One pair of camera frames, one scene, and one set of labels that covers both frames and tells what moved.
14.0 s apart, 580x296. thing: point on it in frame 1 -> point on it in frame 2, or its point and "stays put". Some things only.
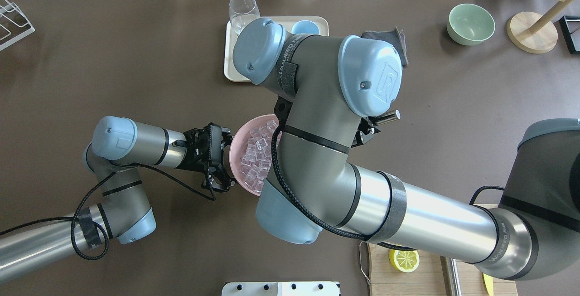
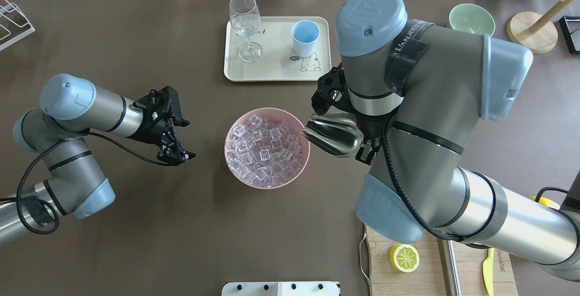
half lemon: [404, 261] stays put
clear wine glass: [243, 9] stays put
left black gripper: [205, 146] -> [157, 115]
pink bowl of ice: [250, 151] stays put
